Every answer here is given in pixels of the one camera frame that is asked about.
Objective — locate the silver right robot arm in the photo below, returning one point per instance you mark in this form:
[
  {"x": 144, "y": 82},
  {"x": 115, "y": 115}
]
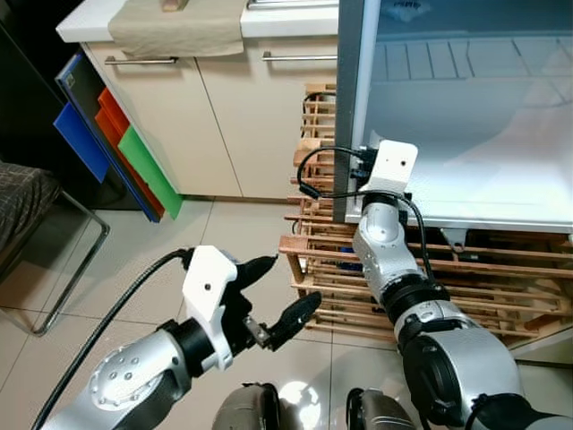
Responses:
[{"x": 448, "y": 358}]

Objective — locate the beige cloth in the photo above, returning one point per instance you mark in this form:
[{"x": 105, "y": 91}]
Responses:
[{"x": 179, "y": 31}]

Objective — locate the grey mini fridge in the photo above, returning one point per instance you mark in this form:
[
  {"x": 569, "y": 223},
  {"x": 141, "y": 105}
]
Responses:
[{"x": 466, "y": 152}]

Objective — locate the wooden slatted rack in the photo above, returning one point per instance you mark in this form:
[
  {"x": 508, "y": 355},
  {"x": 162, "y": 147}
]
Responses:
[{"x": 483, "y": 287}]

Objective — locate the white kitchen cabinet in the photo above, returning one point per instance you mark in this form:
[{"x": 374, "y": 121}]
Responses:
[{"x": 242, "y": 125}]

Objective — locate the dark cutting board holder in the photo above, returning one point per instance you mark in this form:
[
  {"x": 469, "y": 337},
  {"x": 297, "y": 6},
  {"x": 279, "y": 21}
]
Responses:
[{"x": 81, "y": 81}]

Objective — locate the green cutting board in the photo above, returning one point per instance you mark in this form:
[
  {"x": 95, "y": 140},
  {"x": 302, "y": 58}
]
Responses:
[{"x": 152, "y": 175}]

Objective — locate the blue cutting board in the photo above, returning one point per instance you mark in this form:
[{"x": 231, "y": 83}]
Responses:
[{"x": 81, "y": 139}]

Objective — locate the plaid seat metal chair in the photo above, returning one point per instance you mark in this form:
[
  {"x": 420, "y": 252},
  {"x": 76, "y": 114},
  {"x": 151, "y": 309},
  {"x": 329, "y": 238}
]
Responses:
[{"x": 22, "y": 202}]

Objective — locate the red cutting board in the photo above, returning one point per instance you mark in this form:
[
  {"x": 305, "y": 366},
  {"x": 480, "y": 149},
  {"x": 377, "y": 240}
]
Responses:
[{"x": 112, "y": 121}]

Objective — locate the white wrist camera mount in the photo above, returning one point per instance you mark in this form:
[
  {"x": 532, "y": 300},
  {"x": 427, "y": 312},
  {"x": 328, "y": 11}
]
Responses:
[
  {"x": 208, "y": 287},
  {"x": 392, "y": 166}
]

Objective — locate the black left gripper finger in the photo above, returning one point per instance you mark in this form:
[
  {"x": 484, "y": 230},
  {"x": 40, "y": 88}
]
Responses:
[
  {"x": 294, "y": 321},
  {"x": 258, "y": 269}
]

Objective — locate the white fridge shelf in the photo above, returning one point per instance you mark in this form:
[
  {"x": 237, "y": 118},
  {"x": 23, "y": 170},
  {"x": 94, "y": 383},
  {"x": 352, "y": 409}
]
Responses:
[{"x": 466, "y": 61}]

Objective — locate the grey right robot leg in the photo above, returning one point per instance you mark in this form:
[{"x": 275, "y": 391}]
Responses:
[{"x": 380, "y": 412}]

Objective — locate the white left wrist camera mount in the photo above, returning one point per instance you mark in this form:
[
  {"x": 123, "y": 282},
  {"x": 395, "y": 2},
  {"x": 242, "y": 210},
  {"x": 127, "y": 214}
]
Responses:
[{"x": 208, "y": 287}]

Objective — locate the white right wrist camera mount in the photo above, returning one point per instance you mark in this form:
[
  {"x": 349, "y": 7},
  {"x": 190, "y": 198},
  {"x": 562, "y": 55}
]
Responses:
[{"x": 392, "y": 166}]

